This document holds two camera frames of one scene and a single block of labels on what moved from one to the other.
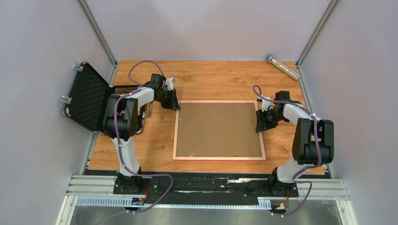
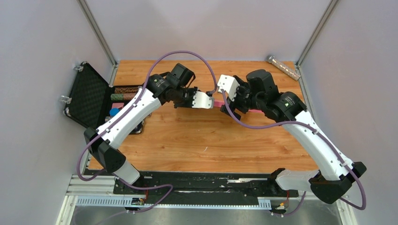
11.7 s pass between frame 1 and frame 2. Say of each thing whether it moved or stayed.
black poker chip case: stayed
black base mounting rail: stayed
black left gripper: moved
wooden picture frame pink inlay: moved
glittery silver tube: stayed
